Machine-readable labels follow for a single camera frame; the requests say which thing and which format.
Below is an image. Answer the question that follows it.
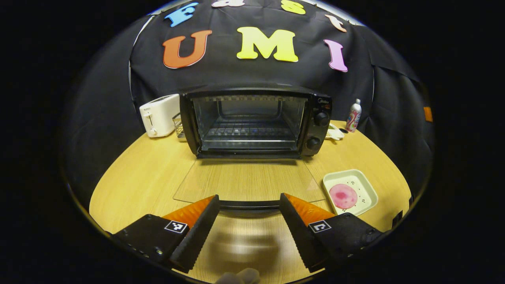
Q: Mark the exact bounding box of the white square plate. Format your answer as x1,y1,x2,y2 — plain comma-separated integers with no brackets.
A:
323,169,378,217

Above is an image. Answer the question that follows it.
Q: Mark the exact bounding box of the black electric oven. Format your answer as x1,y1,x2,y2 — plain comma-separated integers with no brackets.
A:
173,85,333,210

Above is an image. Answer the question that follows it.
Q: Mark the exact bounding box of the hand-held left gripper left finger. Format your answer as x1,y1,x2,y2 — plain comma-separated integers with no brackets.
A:
112,194,221,273

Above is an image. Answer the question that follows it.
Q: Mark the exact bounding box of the pink and white spray can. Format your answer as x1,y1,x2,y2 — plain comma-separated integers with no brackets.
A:
346,99,362,133

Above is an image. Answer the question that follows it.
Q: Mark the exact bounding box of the small wire basket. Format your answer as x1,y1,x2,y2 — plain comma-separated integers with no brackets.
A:
172,113,186,139

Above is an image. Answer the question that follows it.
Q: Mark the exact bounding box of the white toaster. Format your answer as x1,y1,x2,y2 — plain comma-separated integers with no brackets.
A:
139,93,181,138

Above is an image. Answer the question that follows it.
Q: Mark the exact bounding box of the pink round food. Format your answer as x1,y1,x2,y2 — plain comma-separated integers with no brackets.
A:
329,183,358,209

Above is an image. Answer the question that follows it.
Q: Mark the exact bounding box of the white divided dish with grains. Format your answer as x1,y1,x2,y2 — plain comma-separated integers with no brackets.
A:
325,123,346,141

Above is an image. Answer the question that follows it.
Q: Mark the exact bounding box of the black backdrop cloth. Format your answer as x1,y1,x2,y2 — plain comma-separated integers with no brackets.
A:
65,0,434,198

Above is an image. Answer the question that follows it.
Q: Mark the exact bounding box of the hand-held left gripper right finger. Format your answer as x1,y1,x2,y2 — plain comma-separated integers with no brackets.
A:
279,192,384,273

